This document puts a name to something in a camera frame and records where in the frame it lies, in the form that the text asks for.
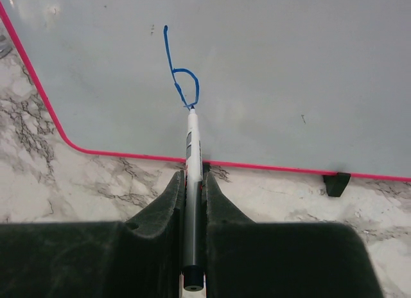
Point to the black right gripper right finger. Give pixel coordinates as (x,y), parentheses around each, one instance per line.
(287,259)

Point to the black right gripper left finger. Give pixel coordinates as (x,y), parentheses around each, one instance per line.
(136,258)

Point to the white blue whiteboard marker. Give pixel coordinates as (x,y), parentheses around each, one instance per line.
(192,266)

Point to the pink framed whiteboard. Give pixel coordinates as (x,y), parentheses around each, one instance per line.
(315,86)

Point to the black whiteboard stand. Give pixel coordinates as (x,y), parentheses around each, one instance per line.
(335,184)

